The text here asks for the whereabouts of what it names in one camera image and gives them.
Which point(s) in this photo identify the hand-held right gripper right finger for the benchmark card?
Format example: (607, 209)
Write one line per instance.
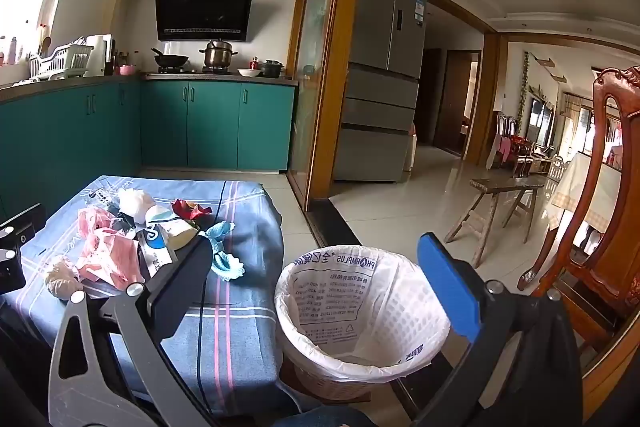
(445, 287)

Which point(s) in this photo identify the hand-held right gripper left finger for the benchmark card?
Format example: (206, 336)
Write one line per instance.
(175, 292)

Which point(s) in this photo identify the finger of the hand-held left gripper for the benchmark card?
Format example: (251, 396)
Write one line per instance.
(20, 222)

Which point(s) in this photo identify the pink plastic bag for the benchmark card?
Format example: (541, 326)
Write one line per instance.
(112, 254)

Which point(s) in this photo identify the white lined wicker waste bin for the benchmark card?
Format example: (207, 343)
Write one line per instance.
(350, 307)

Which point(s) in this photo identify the teal crumpled plastic wrapper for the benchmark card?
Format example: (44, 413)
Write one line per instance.
(225, 257)

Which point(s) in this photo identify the cream paper cup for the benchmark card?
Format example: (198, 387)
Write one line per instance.
(177, 229)

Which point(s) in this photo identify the blue plaid table cloth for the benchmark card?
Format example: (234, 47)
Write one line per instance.
(240, 307)

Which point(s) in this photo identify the beige crumpled paper ball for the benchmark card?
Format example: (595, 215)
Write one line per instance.
(61, 277)

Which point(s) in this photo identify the red crumpled wrapper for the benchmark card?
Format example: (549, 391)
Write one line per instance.
(190, 208)

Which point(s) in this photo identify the crumpled white tissue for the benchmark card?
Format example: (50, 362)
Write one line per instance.
(135, 204)

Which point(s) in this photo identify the wooden bench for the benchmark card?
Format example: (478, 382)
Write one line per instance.
(505, 187)

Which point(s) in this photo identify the group of wooden dining chairs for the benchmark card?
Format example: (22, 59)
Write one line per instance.
(520, 152)

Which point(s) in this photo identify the white dish rack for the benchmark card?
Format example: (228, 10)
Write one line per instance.
(57, 62)

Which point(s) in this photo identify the dining table with checked cloth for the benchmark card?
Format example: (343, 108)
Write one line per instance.
(580, 187)

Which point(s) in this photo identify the teal base cabinets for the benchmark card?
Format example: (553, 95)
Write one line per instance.
(210, 127)

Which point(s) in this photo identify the person's denim leg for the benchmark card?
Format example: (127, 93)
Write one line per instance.
(335, 418)

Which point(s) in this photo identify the carved wooden chair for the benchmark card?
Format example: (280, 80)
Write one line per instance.
(615, 217)

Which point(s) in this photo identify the white kitchen appliance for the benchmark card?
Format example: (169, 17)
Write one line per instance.
(98, 54)

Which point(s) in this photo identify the pink bowl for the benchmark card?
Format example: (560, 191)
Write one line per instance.
(125, 70)

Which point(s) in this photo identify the brown wooden door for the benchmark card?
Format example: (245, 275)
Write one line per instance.
(452, 102)

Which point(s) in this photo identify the green vine garland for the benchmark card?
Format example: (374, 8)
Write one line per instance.
(523, 92)

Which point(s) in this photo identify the grey refrigerator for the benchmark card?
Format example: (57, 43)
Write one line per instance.
(380, 82)

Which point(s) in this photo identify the black wok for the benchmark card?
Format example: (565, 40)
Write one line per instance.
(172, 59)

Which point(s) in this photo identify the white bowl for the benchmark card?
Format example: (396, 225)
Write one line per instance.
(248, 72)

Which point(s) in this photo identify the steel stock pot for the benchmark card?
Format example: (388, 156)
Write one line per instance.
(218, 56)

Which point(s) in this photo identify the wood framed glass sliding door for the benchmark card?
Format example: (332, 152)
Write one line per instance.
(320, 82)

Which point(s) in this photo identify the black casserole pot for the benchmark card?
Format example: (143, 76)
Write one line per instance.
(271, 69)

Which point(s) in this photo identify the black range hood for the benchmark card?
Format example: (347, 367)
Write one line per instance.
(202, 9)

